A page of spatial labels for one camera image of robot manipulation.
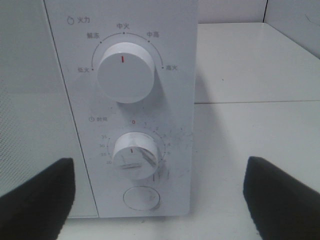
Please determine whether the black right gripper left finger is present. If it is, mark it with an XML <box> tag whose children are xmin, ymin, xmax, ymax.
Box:
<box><xmin>0</xmin><ymin>158</ymin><xmax>75</xmax><ymax>240</ymax></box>

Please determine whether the round white door button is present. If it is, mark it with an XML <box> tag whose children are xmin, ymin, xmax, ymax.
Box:
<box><xmin>123</xmin><ymin>186</ymin><xmax>161</xmax><ymax>211</ymax></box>

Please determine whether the upper white power knob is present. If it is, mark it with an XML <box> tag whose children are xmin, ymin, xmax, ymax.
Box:
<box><xmin>97</xmin><ymin>42</ymin><xmax>156</xmax><ymax>104</ymax></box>

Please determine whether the white microwave oven body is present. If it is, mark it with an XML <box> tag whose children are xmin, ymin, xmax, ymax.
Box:
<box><xmin>44</xmin><ymin>0</ymin><xmax>198</xmax><ymax>218</ymax></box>

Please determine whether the white microwave door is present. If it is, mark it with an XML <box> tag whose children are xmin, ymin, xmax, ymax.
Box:
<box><xmin>0</xmin><ymin>0</ymin><xmax>98</xmax><ymax>218</ymax></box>

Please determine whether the white timer knob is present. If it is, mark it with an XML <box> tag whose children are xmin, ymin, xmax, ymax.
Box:
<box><xmin>112</xmin><ymin>132</ymin><xmax>160</xmax><ymax>180</ymax></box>

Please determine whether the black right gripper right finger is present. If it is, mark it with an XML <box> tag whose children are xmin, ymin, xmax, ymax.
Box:
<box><xmin>243</xmin><ymin>156</ymin><xmax>320</xmax><ymax>240</ymax></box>

